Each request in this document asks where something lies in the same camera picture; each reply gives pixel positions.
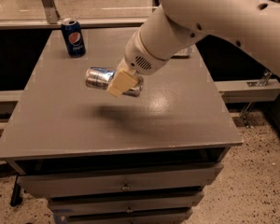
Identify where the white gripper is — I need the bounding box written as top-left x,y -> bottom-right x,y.
106,31 -> 168,97

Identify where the silver blue redbull can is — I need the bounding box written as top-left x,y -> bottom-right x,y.
85,67 -> 144,97

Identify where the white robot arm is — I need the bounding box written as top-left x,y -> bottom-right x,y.
107,0 -> 280,97

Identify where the blue pepsi can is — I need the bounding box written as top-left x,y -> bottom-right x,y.
61,19 -> 86,57

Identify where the grey drawer cabinet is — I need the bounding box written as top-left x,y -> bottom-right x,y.
0,26 -> 244,224

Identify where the top grey drawer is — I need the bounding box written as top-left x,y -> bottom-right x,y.
18,162 -> 223,198

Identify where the grey drawer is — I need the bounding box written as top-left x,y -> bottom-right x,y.
18,162 -> 223,198
49,191 -> 203,217
64,208 -> 192,224

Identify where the middle grey drawer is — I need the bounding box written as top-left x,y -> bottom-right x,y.
49,191 -> 203,217

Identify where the bottom grey drawer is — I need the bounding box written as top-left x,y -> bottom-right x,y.
64,208 -> 192,224

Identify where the grey metal railing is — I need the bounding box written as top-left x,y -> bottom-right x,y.
0,0 -> 280,31

